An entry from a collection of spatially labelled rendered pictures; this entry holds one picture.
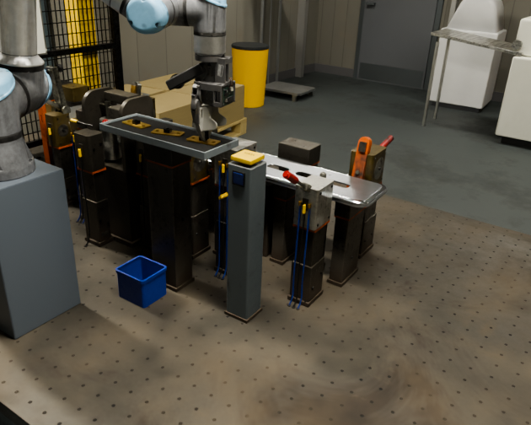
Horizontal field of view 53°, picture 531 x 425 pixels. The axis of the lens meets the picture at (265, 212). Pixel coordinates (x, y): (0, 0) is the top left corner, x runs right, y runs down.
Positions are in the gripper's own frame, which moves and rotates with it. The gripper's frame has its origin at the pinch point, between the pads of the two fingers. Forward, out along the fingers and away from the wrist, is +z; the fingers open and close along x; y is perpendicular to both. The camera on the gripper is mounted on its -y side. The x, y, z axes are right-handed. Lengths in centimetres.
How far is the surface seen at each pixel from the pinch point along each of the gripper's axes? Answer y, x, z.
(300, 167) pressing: 13.7, 35.3, 17.9
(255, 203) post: 17.7, -4.7, 13.3
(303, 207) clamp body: 25.8, 6.9, 17.3
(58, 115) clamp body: -75, 26, 13
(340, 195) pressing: 31.6, 20.1, 17.5
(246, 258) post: 16.7, -7.1, 27.9
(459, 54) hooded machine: 3, 561, 54
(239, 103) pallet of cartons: -162, 331, 86
